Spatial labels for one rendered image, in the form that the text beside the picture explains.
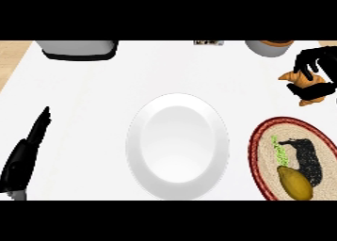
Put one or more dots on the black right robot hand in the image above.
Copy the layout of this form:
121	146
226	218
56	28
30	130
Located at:
326	66

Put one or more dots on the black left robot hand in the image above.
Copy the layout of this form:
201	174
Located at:
19	163

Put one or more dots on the golden brown croissant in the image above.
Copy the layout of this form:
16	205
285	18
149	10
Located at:
306	82

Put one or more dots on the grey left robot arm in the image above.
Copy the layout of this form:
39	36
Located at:
16	196

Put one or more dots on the woven placemat with red rim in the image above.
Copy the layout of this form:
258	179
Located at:
291	147

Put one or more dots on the white oval plate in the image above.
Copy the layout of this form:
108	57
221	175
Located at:
177	146

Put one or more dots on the grey pot with brown rim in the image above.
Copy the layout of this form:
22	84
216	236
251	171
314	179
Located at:
269	48

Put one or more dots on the small black and white object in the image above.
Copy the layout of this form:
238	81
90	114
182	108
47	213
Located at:
208	42

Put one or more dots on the yellow mango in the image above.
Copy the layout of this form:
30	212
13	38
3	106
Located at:
294	183

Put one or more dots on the grey appliance with black base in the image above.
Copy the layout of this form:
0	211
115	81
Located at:
78	49

